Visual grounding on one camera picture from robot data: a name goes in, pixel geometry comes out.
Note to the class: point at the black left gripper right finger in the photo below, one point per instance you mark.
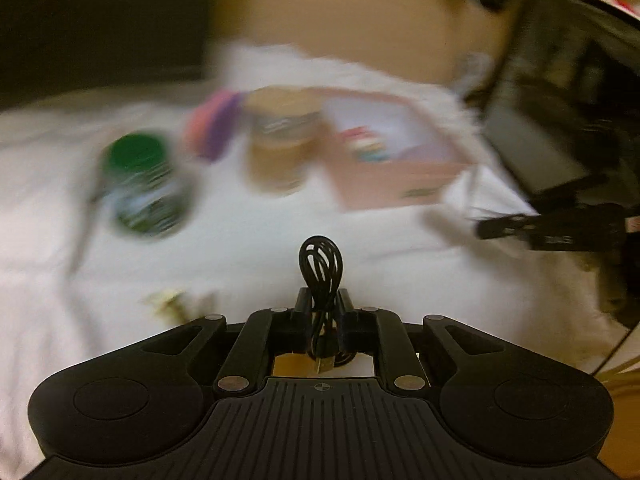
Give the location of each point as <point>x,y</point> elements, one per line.
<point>381,334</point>

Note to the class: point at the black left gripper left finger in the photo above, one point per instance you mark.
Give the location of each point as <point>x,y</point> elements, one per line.
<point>265,335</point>

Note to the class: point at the purple pink knitted toy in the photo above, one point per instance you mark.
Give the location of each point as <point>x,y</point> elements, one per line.
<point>212,124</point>

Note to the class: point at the black monitor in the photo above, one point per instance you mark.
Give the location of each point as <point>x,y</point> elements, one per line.
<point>562,111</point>

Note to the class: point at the pink cardboard box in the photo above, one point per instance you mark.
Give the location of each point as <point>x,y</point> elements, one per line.
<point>381,151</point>

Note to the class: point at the white textured cloth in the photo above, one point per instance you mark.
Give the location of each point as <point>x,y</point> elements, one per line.
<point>74,287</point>

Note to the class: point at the green lid glass jar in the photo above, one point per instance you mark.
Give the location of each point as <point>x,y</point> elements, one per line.
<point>143,186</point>

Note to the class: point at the tan lid clear jar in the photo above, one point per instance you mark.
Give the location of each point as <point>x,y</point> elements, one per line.
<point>284,125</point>

